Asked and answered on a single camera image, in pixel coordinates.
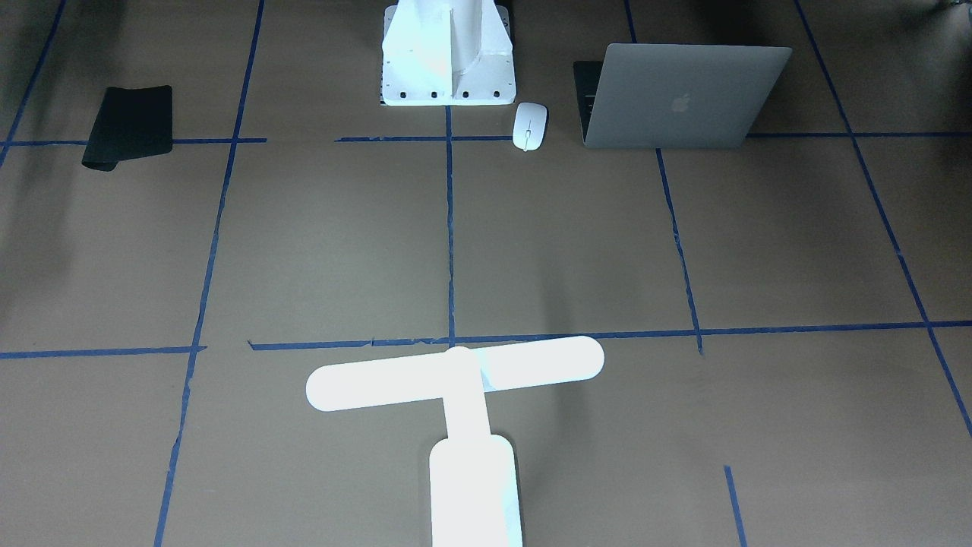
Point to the white computer mouse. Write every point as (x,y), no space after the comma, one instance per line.
(529,126)

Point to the grey laptop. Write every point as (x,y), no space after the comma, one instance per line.
(675,96)

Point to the black mouse pad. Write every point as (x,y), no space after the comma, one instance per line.
(130,124)

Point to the white desk lamp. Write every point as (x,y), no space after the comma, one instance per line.
(474,491)

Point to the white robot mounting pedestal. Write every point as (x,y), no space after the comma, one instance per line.
(439,53)

